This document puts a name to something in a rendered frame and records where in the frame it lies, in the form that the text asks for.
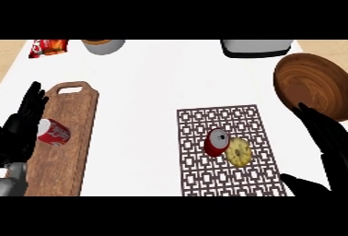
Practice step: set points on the grey and black appliance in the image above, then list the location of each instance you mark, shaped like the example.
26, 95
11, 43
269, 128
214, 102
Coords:
256, 48

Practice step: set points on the brown wooden bowl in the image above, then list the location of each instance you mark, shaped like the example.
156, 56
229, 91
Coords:
313, 84

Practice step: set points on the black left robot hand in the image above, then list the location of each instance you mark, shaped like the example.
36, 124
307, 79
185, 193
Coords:
21, 129

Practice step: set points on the brown patterned placemat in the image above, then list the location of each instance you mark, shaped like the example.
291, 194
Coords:
226, 153

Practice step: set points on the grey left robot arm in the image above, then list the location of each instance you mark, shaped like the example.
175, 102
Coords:
12, 179

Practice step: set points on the brown wooden cutting board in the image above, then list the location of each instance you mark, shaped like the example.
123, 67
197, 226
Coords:
61, 139

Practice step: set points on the red soda can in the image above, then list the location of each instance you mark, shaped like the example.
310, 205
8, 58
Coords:
217, 142
54, 132

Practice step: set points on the red snack bag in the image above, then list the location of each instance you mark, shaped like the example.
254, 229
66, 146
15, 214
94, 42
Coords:
48, 47

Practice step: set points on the yellow squash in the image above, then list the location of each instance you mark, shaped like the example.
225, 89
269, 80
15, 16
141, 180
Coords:
240, 151

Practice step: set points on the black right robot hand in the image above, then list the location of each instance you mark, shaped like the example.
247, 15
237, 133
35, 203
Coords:
328, 144

